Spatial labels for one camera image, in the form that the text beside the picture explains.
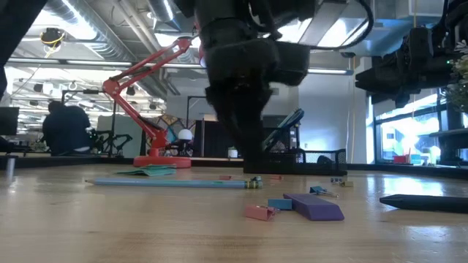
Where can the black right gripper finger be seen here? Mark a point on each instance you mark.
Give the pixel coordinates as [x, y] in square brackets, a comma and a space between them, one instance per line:
[384, 75]
[387, 88]

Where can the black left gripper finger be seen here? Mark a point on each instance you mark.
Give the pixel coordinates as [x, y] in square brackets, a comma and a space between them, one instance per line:
[228, 109]
[256, 117]

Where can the teal binder clip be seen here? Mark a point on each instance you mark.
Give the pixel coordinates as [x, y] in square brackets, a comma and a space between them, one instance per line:
[256, 178]

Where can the red binder clip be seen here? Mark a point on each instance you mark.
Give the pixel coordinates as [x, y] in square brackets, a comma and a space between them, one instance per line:
[276, 177]

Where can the pink binder clip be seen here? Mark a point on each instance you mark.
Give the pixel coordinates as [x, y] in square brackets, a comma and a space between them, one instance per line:
[257, 212]
[225, 178]

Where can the green sticky note pad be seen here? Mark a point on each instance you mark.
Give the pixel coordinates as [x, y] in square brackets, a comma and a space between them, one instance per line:
[153, 171]

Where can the silver binder clip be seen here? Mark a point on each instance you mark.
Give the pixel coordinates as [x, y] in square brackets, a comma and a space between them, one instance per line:
[335, 180]

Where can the gold binder clip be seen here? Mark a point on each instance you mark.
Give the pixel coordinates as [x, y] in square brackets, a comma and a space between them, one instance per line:
[346, 184]

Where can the purple eraser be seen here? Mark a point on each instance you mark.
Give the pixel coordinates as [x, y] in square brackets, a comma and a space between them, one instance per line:
[314, 210]

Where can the black pen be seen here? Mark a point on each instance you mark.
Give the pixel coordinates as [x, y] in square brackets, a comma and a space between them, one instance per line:
[424, 204]

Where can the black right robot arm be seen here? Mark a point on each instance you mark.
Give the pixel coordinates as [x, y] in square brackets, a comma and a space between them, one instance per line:
[453, 22]

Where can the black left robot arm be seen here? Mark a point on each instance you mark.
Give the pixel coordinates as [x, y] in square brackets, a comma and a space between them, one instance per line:
[234, 11]

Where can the black mesh desk organizer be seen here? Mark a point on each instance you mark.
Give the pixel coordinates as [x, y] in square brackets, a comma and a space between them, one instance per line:
[292, 168]

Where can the black partition panel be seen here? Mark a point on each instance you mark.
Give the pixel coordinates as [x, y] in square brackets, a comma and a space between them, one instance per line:
[212, 139]

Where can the artificial potted plant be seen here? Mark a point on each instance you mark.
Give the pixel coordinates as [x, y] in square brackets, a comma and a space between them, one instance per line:
[459, 91]

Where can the small white plant pot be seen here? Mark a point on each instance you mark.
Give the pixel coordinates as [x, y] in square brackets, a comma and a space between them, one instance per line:
[232, 153]

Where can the white globe lamp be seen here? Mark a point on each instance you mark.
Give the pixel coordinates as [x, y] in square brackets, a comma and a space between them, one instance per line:
[185, 134]

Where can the colourful patterned panel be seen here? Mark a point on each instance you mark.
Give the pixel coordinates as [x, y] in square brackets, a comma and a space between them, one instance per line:
[170, 120]

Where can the red box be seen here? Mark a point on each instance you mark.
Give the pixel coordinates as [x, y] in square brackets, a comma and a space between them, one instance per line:
[399, 159]

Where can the red desk lamp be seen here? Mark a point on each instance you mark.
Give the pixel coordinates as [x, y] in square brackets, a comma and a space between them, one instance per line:
[161, 161]

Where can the person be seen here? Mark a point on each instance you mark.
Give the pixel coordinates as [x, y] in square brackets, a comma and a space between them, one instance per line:
[66, 128]

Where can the black computer monitor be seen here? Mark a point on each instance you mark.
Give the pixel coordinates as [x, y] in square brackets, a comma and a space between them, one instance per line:
[9, 120]

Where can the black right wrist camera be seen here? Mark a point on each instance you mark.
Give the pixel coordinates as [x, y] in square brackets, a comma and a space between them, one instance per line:
[402, 100]

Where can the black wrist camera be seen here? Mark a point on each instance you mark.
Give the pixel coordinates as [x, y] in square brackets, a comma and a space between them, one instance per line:
[402, 100]
[292, 64]

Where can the black rectangular stand frame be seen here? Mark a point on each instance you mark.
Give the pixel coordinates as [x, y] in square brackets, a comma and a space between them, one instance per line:
[197, 96]

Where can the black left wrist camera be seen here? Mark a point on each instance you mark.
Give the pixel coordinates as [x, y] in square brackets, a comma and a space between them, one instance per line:
[292, 64]

